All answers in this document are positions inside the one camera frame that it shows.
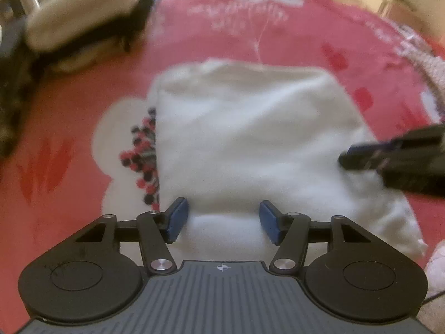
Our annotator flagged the red floral bed blanket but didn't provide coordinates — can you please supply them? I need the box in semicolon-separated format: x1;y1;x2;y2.
1;0;442;333

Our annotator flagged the checkered pink white cloth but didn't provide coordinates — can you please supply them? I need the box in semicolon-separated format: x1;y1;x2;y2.
398;25;444;122

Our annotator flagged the beige folded clothes stack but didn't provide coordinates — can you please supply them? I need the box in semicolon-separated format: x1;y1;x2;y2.
25;0;159;72

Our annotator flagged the white garment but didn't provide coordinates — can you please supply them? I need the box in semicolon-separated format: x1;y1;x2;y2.
149;60;427;262

